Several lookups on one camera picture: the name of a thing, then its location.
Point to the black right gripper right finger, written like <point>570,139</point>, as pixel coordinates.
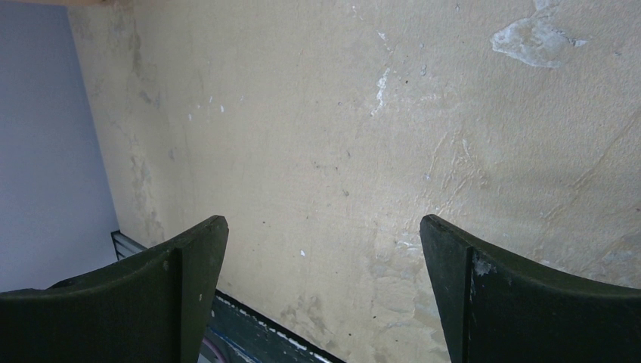
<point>497,306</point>

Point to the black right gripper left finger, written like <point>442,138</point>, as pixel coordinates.
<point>152,306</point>

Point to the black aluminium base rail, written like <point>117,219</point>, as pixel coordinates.
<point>237,333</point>

